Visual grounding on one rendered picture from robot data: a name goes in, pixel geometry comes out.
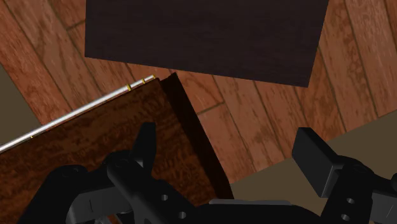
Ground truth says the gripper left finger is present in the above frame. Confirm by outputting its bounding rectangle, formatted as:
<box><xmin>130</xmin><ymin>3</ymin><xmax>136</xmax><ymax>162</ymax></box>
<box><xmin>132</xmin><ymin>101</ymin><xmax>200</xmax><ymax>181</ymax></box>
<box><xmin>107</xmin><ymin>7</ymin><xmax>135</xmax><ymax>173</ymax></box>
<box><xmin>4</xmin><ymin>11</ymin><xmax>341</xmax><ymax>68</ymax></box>
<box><xmin>18</xmin><ymin>122</ymin><xmax>201</xmax><ymax>224</ymax></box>

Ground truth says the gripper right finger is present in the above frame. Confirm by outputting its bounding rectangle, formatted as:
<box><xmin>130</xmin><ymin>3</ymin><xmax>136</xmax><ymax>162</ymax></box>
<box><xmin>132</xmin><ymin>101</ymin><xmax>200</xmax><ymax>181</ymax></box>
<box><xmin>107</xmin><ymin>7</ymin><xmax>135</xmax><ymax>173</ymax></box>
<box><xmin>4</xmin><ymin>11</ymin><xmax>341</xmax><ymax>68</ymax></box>
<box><xmin>291</xmin><ymin>127</ymin><xmax>397</xmax><ymax>224</ymax></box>

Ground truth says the beige rug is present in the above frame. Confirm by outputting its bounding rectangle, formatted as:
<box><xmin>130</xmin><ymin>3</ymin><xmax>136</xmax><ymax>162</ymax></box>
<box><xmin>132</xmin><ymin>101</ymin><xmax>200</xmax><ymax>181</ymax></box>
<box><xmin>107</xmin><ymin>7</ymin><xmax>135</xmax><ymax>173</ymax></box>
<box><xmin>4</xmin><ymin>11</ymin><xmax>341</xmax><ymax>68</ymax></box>
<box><xmin>0</xmin><ymin>63</ymin><xmax>397</xmax><ymax>224</ymax></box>

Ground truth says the brown wooden cabinet, silver rail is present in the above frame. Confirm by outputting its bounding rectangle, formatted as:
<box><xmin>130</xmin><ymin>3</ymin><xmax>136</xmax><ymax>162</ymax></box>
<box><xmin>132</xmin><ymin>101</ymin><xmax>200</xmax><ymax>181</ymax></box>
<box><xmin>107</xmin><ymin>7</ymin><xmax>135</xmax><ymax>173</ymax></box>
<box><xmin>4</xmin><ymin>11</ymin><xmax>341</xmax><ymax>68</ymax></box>
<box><xmin>0</xmin><ymin>72</ymin><xmax>234</xmax><ymax>224</ymax></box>

